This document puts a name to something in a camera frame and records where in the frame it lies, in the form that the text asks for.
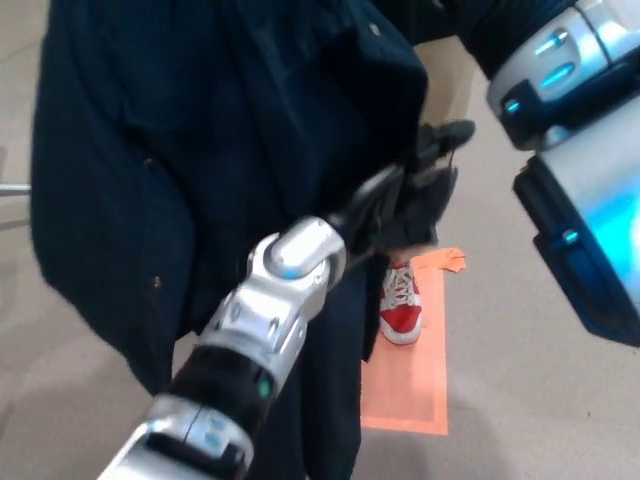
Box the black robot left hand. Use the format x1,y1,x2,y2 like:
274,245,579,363
327,118,477,261

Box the dark teal coat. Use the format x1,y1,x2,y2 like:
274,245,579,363
29,0,441,480

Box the torn orange tape scrap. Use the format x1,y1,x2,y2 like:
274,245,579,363
418,248,467,275

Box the red and white sneaker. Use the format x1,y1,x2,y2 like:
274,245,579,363
378,259,422,346

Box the orange floor tape rectangle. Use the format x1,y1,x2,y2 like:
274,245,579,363
359,252,450,437

